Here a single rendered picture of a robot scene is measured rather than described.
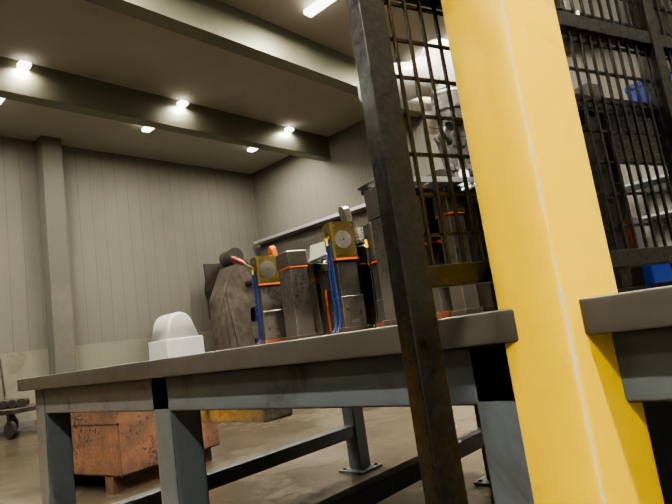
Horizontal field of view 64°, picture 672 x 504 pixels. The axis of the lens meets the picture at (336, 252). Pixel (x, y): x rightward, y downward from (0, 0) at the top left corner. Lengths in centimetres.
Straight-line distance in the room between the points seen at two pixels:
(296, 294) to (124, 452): 170
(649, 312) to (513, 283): 14
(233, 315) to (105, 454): 654
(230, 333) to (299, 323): 776
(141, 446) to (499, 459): 284
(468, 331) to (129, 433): 285
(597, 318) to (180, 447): 98
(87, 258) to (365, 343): 930
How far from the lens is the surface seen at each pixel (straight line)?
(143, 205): 1069
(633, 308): 63
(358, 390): 88
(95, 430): 354
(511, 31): 71
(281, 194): 1155
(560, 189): 67
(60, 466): 207
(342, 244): 170
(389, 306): 111
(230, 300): 979
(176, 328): 949
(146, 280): 1037
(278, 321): 226
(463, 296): 120
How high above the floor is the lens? 70
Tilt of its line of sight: 9 degrees up
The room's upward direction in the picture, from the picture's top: 8 degrees counter-clockwise
